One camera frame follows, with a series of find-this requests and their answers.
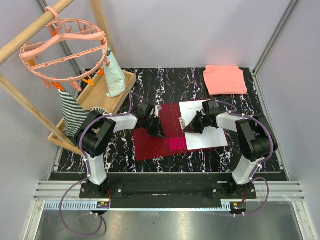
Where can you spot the silver folder clip mechanism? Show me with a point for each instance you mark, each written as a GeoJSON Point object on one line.
{"type": "Point", "coordinates": [182, 123]}

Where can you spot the aluminium corner post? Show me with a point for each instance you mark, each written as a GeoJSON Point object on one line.
{"type": "Point", "coordinates": [276, 34]}

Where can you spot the aluminium front rail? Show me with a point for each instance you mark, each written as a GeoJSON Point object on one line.
{"type": "Point", "coordinates": [66, 196]}

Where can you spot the white form paper sheet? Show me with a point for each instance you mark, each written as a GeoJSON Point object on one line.
{"type": "Point", "coordinates": [210, 138]}

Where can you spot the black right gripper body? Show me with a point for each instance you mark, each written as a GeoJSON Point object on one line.
{"type": "Point", "coordinates": [206, 124]}

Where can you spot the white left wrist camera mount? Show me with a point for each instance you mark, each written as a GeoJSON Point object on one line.
{"type": "Point", "coordinates": [157, 110]}

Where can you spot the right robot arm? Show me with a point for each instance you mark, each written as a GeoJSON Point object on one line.
{"type": "Point", "coordinates": [257, 141]}

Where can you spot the wooden tray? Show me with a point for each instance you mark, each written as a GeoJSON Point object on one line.
{"type": "Point", "coordinates": [96, 96]}

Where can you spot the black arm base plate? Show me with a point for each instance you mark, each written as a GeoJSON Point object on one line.
{"type": "Point", "coordinates": [167, 191]}

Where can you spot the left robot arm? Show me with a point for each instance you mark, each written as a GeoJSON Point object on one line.
{"type": "Point", "coordinates": [95, 133]}

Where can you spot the mint green towel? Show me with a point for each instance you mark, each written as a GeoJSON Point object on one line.
{"type": "Point", "coordinates": [114, 76]}

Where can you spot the pink round clip hanger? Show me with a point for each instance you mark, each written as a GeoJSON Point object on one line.
{"type": "Point", "coordinates": [70, 39]}

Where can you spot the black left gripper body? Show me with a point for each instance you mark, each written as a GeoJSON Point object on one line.
{"type": "Point", "coordinates": [151, 124]}

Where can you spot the folded pink cloth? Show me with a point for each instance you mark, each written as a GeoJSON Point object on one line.
{"type": "Point", "coordinates": [224, 80]}

